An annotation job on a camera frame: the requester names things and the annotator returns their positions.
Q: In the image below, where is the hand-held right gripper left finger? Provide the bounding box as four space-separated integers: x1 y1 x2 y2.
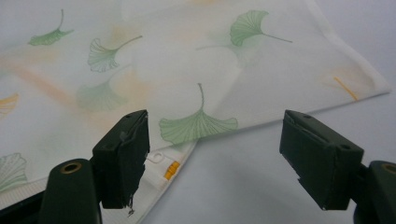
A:
91 108 151 210

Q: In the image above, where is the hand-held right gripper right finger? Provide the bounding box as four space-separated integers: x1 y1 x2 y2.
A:
278 108 365 211

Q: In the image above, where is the orange zipper pull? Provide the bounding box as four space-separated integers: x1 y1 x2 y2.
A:
163 161 181 181

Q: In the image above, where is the white leaf-print mesh bag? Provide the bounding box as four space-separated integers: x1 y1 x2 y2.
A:
0 0 392 224

